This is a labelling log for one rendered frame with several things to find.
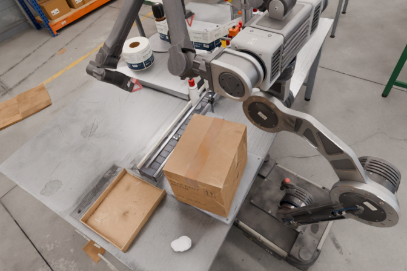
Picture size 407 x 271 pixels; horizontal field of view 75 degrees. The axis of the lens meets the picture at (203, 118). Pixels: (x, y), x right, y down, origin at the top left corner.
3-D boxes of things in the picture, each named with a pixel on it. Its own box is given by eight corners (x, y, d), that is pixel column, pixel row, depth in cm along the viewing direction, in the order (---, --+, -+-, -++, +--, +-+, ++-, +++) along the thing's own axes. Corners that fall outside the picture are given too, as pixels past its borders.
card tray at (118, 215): (126, 171, 136) (123, 167, 133) (166, 192, 125) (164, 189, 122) (83, 223, 120) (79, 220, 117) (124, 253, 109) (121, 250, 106)
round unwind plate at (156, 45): (162, 28, 220) (162, 26, 219) (193, 34, 207) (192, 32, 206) (139, 48, 204) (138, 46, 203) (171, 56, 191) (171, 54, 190)
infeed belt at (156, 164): (266, 15, 218) (266, 11, 215) (276, 17, 215) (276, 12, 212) (141, 173, 132) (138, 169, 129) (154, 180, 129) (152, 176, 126)
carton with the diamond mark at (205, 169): (202, 147, 136) (194, 112, 117) (248, 160, 128) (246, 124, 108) (177, 200, 119) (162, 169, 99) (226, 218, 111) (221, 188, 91)
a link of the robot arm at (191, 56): (198, 55, 81) (208, 57, 86) (174, 46, 86) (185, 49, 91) (191, 83, 84) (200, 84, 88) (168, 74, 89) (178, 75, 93)
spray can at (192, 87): (195, 102, 155) (189, 75, 140) (203, 104, 153) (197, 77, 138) (191, 108, 153) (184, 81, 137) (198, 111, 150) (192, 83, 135)
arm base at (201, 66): (213, 92, 84) (208, 62, 75) (194, 84, 88) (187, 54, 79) (228, 77, 88) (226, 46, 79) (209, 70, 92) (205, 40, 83)
